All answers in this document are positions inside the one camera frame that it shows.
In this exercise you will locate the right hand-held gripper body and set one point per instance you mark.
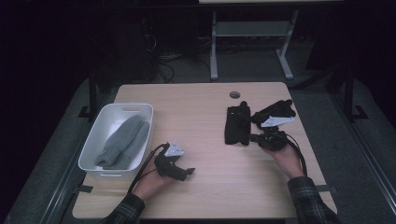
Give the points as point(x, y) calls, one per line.
point(274, 140)

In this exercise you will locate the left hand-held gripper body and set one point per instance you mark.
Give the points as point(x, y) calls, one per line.
point(166, 166)

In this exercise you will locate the black glove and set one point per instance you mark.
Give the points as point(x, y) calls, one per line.
point(274, 110)
point(236, 124)

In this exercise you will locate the grey mitten with label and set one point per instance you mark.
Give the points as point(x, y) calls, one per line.
point(120, 140)

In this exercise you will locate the white plastic bin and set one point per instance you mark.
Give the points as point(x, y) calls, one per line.
point(102, 124)

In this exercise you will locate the person's left hand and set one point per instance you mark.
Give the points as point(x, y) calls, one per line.
point(149, 183)

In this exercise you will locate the person's right hand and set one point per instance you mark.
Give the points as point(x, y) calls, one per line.
point(288, 161)

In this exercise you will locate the black metal stand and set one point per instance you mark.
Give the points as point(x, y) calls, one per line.
point(92, 93)
point(350, 93)

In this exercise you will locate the grey metal frame desk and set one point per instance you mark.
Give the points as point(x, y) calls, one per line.
point(252, 28)

